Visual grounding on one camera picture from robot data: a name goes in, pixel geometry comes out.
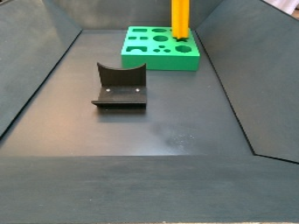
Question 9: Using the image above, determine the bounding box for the yellow star-shaped prism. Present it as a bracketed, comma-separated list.
[172, 0, 192, 39]

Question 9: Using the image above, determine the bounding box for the black curved fixture stand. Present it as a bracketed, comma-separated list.
[91, 63, 147, 107]

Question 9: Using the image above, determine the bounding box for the green foam shape-sorter block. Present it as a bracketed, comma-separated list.
[121, 26, 201, 71]

